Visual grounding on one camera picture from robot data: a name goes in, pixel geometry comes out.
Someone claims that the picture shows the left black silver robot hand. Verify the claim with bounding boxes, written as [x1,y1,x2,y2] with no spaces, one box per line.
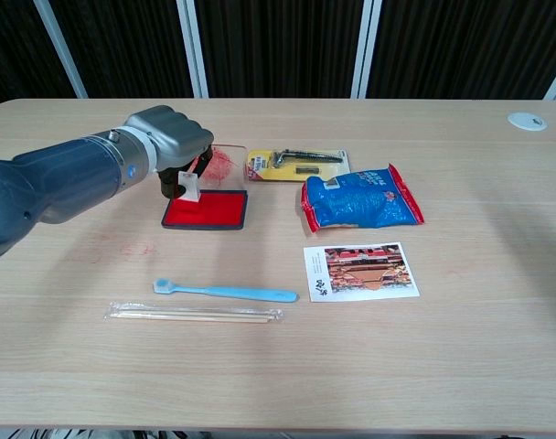
[122,105,215,203]

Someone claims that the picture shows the red ink pad clear lid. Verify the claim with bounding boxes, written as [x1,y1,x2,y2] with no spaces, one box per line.
[160,144,251,231]

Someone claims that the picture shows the razor in yellow blister pack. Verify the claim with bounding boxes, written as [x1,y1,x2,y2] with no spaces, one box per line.
[244,146,353,184]

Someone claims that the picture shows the light blue toothbrush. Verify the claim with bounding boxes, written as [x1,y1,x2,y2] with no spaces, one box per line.
[153,278,301,305]

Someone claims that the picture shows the wooden chopsticks in clear wrapper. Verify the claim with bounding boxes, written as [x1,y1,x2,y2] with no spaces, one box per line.
[102,299,285,327]

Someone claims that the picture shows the blue red snack bag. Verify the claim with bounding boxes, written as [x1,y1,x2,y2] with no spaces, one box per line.
[300,163,427,236]

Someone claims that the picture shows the postcard with red building picture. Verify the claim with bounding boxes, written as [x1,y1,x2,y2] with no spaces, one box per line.
[303,241,421,305]

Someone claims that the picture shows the white round cable grommet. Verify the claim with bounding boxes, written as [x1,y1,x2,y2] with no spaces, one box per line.
[507,112,548,133]

